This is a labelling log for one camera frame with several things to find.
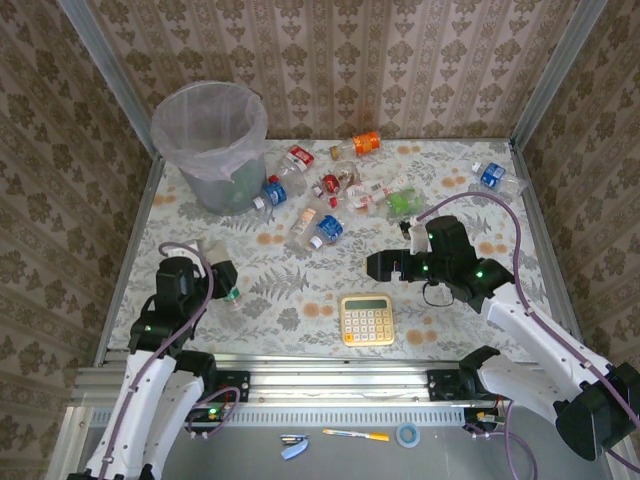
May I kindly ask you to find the clear bottle green cap ring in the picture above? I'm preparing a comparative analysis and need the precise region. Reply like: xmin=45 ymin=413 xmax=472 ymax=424
xmin=198 ymin=238 xmax=246 ymax=321

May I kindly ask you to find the clear bottle green label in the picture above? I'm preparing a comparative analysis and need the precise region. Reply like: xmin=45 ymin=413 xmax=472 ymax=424
xmin=384 ymin=186 xmax=427 ymax=222

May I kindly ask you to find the white label bottle red print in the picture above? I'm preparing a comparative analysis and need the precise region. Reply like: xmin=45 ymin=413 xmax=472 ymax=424
xmin=328 ymin=175 xmax=419 ymax=214

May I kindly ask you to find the clear bottle peach label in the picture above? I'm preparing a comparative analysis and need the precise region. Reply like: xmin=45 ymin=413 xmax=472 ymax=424
xmin=288 ymin=205 xmax=320 ymax=250

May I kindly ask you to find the small bottle red label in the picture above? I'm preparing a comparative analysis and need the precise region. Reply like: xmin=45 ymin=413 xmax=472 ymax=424
xmin=312 ymin=172 xmax=344 ymax=198

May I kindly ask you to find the round clear plastic bottle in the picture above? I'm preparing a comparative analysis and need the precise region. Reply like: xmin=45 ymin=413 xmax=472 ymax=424
xmin=333 ymin=159 xmax=363 ymax=188

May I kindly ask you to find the clear bottle orange label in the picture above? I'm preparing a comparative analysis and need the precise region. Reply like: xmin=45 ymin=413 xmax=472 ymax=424
xmin=328 ymin=130 xmax=383 ymax=162

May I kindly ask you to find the clear bottle red white label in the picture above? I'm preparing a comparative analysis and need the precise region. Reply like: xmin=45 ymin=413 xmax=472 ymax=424
xmin=268 ymin=143 xmax=317 ymax=197

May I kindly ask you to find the grey waste bin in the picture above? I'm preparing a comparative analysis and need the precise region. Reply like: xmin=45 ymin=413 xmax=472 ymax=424
xmin=172 ymin=139 xmax=270 ymax=217

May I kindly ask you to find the translucent plastic bin liner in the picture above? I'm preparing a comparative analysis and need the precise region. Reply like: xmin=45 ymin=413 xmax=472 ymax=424
xmin=149 ymin=79 xmax=271 ymax=184

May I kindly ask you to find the gold desk calculator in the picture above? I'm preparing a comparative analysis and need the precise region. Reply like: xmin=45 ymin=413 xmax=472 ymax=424
xmin=339 ymin=292 xmax=397 ymax=348

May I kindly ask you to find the small black controller board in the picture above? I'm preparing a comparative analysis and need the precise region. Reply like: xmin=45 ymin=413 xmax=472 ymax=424
xmin=184 ymin=407 xmax=227 ymax=436
xmin=462 ymin=407 xmax=501 ymax=435

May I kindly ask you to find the orange white pen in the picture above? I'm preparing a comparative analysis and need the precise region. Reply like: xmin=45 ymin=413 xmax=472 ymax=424
xmin=321 ymin=427 xmax=391 ymax=443

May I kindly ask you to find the blue tape roll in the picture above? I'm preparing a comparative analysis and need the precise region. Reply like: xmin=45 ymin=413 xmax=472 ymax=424
xmin=394 ymin=422 xmax=422 ymax=449

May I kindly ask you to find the blue stapler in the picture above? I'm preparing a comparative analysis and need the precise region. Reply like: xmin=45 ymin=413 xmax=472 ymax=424
xmin=279 ymin=433 xmax=310 ymax=462

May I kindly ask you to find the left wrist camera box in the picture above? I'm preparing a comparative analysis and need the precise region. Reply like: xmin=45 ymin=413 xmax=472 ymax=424
xmin=169 ymin=241 xmax=209 ymax=271

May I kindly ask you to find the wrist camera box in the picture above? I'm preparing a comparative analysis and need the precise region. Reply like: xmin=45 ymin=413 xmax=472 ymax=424
xmin=169 ymin=241 xmax=209 ymax=271
xmin=398 ymin=217 xmax=433 ymax=255

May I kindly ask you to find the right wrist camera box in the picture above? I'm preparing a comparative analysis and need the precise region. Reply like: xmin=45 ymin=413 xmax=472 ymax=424
xmin=398 ymin=217 xmax=433 ymax=255

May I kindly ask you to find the aluminium table side rail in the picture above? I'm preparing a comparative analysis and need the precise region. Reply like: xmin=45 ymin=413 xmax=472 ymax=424
xmin=508 ymin=142 xmax=586 ymax=351
xmin=92 ymin=152 xmax=166 ymax=369

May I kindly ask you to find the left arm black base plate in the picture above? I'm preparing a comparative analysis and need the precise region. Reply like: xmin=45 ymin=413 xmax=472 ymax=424
xmin=162 ymin=370 xmax=251 ymax=404

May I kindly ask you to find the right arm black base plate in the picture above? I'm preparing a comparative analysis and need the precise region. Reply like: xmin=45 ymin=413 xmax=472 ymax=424
xmin=426 ymin=368 xmax=520 ymax=402

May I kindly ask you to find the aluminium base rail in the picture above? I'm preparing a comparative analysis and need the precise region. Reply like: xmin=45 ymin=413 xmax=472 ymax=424
xmin=69 ymin=352 xmax=615 ymax=407

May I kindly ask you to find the slotted grey cable duct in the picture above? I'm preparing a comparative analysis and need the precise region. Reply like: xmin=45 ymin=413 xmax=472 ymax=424
xmin=89 ymin=405 xmax=469 ymax=427

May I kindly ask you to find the aluminium frame post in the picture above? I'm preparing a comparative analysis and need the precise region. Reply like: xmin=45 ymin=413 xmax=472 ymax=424
xmin=56 ymin=0 xmax=166 ymax=157
xmin=508 ymin=0 xmax=609 ymax=147

